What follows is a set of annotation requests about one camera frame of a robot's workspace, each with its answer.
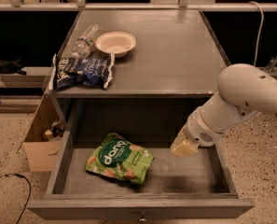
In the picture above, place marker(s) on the grey cabinet counter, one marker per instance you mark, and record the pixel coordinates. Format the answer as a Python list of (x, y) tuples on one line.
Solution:
[(173, 67)]

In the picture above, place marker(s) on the clear plastic water bottle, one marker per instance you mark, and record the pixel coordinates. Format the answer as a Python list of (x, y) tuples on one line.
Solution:
[(85, 45)]

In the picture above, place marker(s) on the white paper bowl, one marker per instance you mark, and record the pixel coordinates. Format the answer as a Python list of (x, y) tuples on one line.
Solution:
[(117, 43)]

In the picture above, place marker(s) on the cardboard box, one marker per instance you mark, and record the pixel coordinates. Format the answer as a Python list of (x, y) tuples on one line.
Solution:
[(41, 154)]

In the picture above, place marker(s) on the blue chip bag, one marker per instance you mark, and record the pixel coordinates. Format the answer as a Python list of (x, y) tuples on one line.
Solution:
[(87, 71)]

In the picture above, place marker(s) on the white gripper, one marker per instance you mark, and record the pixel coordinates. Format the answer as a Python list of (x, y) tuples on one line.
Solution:
[(198, 132)]

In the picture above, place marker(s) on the items inside cardboard box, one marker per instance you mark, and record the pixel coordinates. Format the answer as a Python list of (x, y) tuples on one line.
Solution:
[(56, 130)]

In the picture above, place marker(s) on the black object on ledge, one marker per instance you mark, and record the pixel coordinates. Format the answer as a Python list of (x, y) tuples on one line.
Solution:
[(11, 67)]

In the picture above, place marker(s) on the green rice chip bag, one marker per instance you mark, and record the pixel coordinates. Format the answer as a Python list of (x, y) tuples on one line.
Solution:
[(120, 159)]

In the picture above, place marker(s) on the open grey top drawer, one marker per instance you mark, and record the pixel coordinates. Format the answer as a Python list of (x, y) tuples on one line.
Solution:
[(197, 186)]

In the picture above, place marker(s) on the metal drawer knob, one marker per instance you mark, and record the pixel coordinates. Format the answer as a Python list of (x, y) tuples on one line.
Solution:
[(142, 218)]

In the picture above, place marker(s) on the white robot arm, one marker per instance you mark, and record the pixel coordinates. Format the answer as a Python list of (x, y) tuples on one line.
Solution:
[(243, 92)]

